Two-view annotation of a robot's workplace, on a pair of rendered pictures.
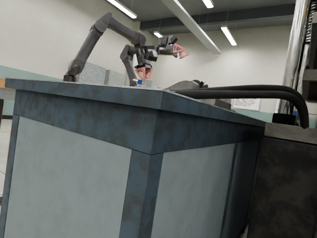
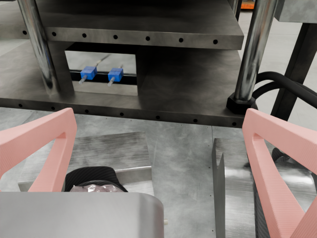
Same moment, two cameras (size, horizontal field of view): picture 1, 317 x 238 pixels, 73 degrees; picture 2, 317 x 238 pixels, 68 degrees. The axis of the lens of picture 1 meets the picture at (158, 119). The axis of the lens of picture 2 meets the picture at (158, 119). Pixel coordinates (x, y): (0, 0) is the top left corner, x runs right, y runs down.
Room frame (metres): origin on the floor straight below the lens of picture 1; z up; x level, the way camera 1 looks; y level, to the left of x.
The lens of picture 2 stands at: (1.54, -0.03, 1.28)
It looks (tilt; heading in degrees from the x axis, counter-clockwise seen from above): 37 degrees down; 244
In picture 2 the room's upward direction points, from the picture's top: straight up
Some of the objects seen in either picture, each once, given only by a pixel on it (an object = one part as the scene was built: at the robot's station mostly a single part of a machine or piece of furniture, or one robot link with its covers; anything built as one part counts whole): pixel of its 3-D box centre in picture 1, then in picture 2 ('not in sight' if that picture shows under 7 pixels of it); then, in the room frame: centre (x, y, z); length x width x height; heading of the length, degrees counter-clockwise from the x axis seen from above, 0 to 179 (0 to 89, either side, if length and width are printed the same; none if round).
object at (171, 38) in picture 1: (172, 44); not in sight; (1.54, -0.02, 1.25); 0.07 x 0.06 x 0.11; 154
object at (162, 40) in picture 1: (160, 45); not in sight; (1.59, 0.06, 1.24); 0.12 x 0.09 x 0.12; 64
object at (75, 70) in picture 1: (72, 71); not in sight; (1.13, 0.49, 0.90); 0.09 x 0.06 x 0.06; 33
